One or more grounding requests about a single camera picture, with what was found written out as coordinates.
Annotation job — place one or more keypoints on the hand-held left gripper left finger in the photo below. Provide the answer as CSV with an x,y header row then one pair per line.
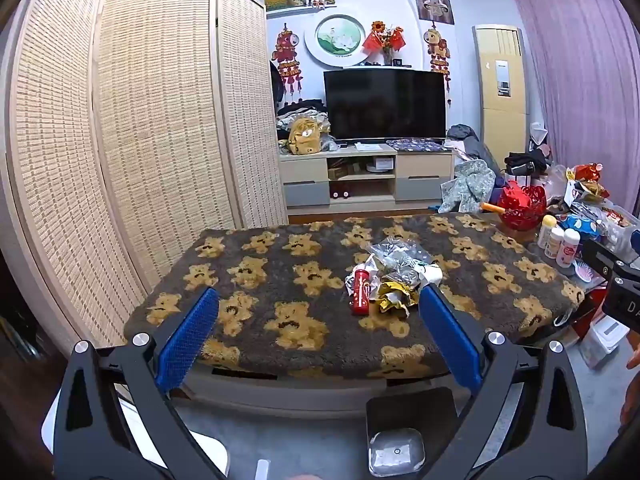
x,y
192,340

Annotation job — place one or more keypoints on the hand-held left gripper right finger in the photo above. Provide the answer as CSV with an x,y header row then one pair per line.
x,y
450,335

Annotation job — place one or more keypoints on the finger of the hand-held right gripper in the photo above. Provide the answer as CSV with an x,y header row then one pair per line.
x,y
597,255

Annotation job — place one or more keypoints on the small white tissue ball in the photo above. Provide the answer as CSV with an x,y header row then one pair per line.
x,y
430,274

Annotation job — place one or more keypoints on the yellow wrapper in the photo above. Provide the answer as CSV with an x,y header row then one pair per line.
x,y
395,300

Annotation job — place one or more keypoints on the silver foil wrapper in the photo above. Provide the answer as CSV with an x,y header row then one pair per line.
x,y
402,277

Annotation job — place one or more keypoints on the black trash bin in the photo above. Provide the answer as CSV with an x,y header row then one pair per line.
x,y
410,410

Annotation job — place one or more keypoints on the clear plastic blister pack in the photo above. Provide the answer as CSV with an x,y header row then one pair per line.
x,y
397,252

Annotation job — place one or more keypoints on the large white paper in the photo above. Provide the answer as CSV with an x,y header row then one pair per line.
x,y
362,262

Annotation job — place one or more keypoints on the person's right hand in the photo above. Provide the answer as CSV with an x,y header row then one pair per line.
x,y
629,365

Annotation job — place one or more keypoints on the pink hairbrush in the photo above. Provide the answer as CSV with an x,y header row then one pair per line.
x,y
586,271

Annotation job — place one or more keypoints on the white bottle red label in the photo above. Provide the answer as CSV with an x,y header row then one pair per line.
x,y
567,250

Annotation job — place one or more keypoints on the clear plastic box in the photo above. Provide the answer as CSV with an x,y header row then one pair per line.
x,y
620,232

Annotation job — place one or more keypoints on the blue snack packet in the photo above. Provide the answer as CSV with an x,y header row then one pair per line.
x,y
585,225

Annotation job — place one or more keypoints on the white storage box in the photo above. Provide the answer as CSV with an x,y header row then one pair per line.
x,y
600,342

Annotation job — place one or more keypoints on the plain white bottle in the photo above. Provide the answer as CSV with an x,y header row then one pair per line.
x,y
553,244

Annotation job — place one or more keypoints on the cream bottle yellow cap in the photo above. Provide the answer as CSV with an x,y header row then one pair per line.
x,y
546,232

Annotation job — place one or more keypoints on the red gold snack bag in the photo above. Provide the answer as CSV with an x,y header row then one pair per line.
x,y
587,175

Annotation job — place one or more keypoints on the red woven basket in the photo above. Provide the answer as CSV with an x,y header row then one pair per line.
x,y
522,205

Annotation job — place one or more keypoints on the brown bear printed blanket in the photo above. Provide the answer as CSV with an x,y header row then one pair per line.
x,y
280,285

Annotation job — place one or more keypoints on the black bag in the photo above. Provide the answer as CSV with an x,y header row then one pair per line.
x,y
525,162

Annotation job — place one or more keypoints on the clear plastic container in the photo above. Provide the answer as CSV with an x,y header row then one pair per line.
x,y
397,452

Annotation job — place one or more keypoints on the grey green patterned cloth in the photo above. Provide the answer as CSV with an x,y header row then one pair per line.
x,y
470,185

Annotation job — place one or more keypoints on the beige television cabinet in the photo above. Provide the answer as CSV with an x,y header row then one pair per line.
x,y
425,167

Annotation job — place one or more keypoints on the dark grey jacket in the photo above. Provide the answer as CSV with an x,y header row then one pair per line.
x,y
470,142

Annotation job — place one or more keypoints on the beige standing air conditioner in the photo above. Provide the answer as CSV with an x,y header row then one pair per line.
x,y
502,90

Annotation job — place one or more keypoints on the dark patterned cloth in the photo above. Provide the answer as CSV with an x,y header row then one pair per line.
x,y
415,144

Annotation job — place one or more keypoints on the purple curtain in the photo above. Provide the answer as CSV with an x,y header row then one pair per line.
x,y
575,60

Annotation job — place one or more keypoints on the yellow backpack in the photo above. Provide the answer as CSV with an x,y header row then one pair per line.
x,y
305,137

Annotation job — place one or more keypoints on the woven folding screen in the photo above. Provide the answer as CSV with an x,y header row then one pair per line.
x,y
150,110

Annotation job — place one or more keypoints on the black flat television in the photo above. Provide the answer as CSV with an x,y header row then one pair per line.
x,y
385,105

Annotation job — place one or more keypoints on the pile of clothes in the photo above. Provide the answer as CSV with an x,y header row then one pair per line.
x,y
300,112

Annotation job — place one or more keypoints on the red horse hanging ornament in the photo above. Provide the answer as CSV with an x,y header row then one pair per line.
x,y
437,50

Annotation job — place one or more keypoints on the red fish hanging ornament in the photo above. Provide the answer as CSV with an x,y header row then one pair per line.
x,y
286,50

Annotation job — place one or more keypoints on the sunflower vase with red flags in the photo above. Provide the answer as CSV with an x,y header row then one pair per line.
x,y
384,37

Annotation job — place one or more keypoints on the round white wall plate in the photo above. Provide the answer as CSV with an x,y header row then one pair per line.
x,y
335,40

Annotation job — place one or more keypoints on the small wall figurines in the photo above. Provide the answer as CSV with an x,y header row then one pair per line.
x,y
320,2

